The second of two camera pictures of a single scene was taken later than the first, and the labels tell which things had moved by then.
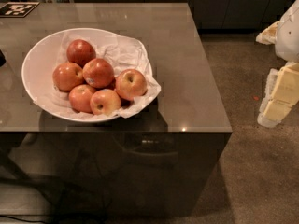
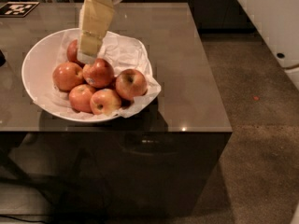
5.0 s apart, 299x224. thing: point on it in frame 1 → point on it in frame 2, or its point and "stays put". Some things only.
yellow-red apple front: [105, 103] stays put
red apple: [67, 75] stays put
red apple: [98, 73] stays put
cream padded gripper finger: [279, 95] → [95, 13]
